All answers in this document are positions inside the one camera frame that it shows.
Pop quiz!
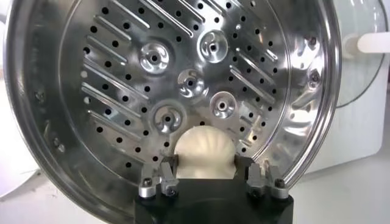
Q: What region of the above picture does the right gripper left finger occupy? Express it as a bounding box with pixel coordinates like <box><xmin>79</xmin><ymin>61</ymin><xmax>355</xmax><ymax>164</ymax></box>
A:
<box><xmin>138</xmin><ymin>154</ymin><xmax>181</xmax><ymax>200</ymax></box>

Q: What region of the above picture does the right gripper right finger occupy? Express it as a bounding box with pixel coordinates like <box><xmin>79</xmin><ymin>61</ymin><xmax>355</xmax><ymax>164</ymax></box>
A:
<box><xmin>235</xmin><ymin>154</ymin><xmax>289</xmax><ymax>200</ymax></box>

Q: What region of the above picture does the white steamed baozi bun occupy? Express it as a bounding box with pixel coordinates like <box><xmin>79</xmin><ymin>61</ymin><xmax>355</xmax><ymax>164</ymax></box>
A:
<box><xmin>173</xmin><ymin>125</ymin><xmax>238</xmax><ymax>180</ymax></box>

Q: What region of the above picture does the stainless steel steamer basket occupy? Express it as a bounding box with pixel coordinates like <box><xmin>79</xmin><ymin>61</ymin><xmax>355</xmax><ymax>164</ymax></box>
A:
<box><xmin>2</xmin><ymin>0</ymin><xmax>342</xmax><ymax>224</ymax></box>

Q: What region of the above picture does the white electric cooker pot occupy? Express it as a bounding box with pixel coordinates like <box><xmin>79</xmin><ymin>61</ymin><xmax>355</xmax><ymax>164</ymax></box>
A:
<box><xmin>304</xmin><ymin>59</ymin><xmax>383</xmax><ymax>175</ymax></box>

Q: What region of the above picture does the glass lid with white handle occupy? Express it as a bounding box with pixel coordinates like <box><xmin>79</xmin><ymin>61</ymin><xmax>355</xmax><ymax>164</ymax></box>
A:
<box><xmin>331</xmin><ymin>0</ymin><xmax>390</xmax><ymax>109</ymax></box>

